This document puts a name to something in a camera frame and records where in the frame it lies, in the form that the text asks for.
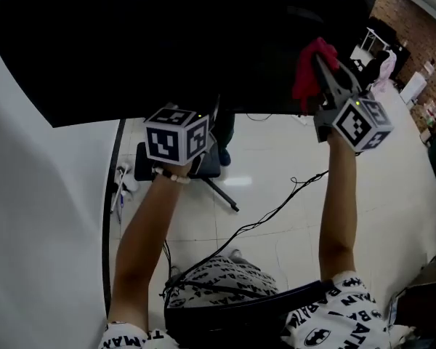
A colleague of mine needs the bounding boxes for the black cable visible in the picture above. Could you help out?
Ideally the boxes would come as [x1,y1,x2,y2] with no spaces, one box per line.
[162,240,174,279]
[161,169,330,297]

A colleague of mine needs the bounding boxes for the pale pink garment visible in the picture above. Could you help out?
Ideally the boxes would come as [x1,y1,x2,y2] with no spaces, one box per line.
[372,51,399,92]

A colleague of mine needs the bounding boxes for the person's right forearm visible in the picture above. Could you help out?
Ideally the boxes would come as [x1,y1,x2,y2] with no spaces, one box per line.
[318,129,358,283]

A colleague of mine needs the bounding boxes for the white bead bracelet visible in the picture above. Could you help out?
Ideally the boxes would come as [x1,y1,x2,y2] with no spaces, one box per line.
[151,166,192,185]

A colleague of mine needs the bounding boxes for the black chest recorder pack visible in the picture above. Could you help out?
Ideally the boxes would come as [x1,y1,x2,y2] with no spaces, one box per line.
[163,280,335,345]

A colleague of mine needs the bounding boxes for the pile of packaged goods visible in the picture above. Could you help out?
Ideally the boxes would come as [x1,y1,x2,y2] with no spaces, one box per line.
[410,98,436,130]

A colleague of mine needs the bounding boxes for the black office chair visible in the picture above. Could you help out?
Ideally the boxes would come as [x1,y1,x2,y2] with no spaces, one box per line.
[350,49,392,90]

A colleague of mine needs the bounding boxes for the dark wooden furniture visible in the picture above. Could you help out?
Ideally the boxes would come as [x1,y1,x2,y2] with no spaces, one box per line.
[388,245,436,341]

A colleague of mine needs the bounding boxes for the black cabinet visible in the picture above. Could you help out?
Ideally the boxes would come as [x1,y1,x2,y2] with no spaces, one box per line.
[388,34,411,72]

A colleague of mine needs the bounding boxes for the white table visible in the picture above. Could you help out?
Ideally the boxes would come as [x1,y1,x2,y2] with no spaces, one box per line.
[359,26,392,54]

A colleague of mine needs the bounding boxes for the large black screen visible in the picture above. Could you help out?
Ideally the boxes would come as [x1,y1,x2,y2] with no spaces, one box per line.
[0,0,384,129]

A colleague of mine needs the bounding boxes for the white patterned shirt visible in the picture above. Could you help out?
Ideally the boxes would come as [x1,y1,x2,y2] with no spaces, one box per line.
[97,254,392,349]

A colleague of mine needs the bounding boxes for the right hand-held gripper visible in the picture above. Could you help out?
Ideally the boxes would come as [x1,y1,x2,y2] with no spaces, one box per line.
[313,53,395,154]

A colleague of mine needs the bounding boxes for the white floor mop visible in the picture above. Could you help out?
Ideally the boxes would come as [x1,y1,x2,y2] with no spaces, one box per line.
[110,161,139,225]

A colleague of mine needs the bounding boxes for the person's left forearm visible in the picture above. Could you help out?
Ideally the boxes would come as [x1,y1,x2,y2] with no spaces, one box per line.
[107,158,192,337]

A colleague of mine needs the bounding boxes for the pink cloth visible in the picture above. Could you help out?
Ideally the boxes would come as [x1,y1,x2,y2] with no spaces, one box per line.
[291,36,341,116]

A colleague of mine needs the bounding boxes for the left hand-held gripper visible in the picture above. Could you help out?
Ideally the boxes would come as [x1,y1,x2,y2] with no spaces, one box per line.
[142,105,217,176]

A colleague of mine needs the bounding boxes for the white extension cord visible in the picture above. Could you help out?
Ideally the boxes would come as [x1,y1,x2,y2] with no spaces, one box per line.
[254,113,310,127]

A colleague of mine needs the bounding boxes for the white cabinet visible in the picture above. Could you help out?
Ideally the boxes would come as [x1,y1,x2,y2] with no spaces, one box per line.
[399,71,428,104]

